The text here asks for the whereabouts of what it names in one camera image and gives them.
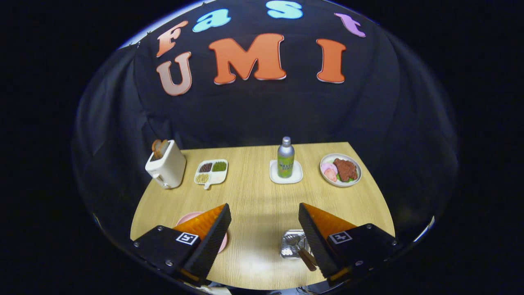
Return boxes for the black backdrop cloth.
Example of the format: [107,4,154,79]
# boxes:
[72,0,459,246]

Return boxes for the white divided dish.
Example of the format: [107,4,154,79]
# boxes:
[194,159,228,190]

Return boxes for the white square coaster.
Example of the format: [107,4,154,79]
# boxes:
[269,159,304,185]

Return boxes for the green soda bottle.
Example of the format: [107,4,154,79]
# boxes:
[277,136,296,179]

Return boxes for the white toaster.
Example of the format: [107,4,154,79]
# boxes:
[145,140,187,190]

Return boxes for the wooden-handled metal fork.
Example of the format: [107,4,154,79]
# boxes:
[285,234,318,272]

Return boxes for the pink ham slices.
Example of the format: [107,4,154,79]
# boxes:
[321,162,339,182]

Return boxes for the pink plate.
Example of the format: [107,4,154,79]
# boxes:
[175,211,228,254]

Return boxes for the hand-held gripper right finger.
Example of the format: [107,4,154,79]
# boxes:
[298,202,398,281]

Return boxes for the metal wire basket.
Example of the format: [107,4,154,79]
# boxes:
[280,229,314,260]

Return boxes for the brown meat piece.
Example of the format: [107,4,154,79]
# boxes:
[333,158,358,182]

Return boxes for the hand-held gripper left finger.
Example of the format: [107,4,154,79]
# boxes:
[132,203,232,287]

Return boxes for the white round food plate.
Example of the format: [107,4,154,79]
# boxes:
[319,153,363,188]

